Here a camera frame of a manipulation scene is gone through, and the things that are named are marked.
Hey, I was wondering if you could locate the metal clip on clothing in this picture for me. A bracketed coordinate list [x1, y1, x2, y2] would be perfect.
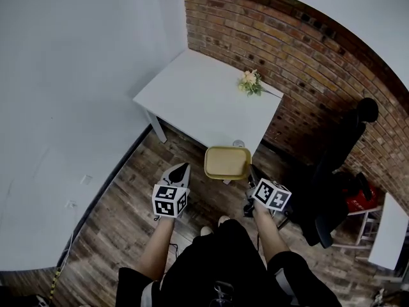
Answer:
[212, 280, 234, 303]

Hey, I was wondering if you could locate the yellow artificial flower bouquet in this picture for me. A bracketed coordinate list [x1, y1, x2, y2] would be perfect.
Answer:
[236, 68, 282, 98]

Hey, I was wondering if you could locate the black office chair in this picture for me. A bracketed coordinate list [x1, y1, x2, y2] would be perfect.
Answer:
[287, 97, 380, 249]

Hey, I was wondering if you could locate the white table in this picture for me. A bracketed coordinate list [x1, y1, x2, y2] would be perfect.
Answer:
[132, 48, 284, 156]
[332, 192, 409, 272]

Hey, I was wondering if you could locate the yellow and black cable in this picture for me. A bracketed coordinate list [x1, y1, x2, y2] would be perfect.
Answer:
[47, 267, 62, 307]

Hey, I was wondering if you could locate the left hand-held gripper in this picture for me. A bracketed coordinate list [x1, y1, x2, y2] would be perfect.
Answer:
[151, 162, 192, 219]

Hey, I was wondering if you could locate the person's black clothing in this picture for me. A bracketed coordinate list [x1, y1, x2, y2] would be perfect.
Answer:
[114, 219, 343, 307]

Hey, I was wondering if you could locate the red fire equipment box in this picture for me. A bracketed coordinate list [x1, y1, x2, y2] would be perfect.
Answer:
[343, 177, 383, 216]

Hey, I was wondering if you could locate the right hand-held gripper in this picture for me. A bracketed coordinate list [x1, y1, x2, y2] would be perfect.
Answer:
[244, 164, 292, 219]

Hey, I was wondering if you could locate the white cable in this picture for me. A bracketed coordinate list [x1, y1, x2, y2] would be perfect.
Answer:
[56, 205, 75, 270]

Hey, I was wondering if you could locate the person's left forearm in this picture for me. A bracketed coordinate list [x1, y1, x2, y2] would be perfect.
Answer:
[139, 216, 176, 281]

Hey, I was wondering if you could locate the person's right forearm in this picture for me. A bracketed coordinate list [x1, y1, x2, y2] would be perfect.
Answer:
[252, 203, 292, 265]

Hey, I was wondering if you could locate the yellow rectangular tray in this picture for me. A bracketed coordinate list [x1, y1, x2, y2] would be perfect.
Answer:
[203, 145, 252, 181]

